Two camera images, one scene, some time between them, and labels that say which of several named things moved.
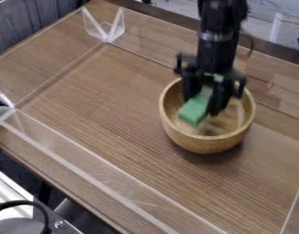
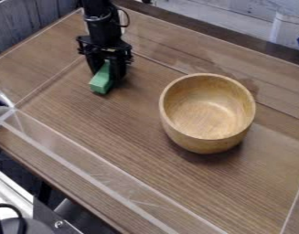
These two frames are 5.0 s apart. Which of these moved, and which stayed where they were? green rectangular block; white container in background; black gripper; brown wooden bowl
Moved: black gripper; green rectangular block
Stayed: brown wooden bowl; white container in background
